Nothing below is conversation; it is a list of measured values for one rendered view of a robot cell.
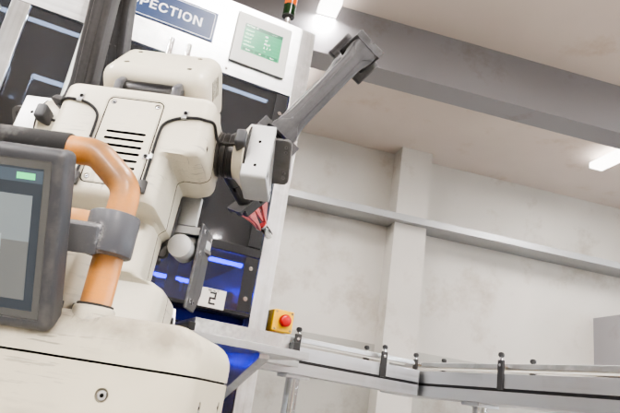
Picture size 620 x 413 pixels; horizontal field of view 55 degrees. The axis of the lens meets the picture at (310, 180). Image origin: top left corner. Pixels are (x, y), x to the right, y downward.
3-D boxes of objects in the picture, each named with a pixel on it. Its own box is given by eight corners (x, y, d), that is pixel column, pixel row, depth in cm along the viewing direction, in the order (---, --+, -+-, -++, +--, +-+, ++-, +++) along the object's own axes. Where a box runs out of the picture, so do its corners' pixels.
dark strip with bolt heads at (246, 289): (234, 310, 192) (276, 94, 220) (248, 312, 194) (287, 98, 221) (236, 310, 191) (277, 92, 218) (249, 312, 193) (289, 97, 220)
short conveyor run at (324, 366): (249, 365, 198) (257, 318, 203) (234, 365, 211) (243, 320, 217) (420, 395, 222) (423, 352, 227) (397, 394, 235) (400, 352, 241)
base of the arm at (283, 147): (229, 134, 113) (292, 142, 112) (238, 125, 120) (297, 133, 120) (226, 177, 115) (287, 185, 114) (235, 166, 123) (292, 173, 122)
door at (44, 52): (-32, 177, 170) (31, 6, 190) (131, 218, 186) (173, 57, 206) (-33, 176, 169) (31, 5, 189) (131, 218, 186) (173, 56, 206)
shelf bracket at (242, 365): (213, 397, 181) (221, 353, 186) (222, 398, 182) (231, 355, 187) (250, 405, 152) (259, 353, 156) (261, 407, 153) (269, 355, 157)
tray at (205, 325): (164, 335, 177) (167, 324, 178) (246, 350, 186) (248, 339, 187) (193, 331, 147) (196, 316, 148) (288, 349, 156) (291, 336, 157)
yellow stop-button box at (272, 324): (263, 331, 200) (267, 309, 203) (282, 335, 203) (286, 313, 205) (271, 330, 194) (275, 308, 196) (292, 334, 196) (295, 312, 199)
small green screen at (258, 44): (228, 60, 213) (239, 11, 221) (282, 79, 221) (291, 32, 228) (229, 58, 212) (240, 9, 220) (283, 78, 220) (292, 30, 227)
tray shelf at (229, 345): (21, 319, 172) (23, 312, 173) (247, 359, 197) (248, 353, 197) (22, 307, 130) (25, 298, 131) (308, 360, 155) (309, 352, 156)
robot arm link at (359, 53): (369, 13, 137) (399, 45, 138) (345, 36, 149) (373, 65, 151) (237, 143, 121) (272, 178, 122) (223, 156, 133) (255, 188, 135)
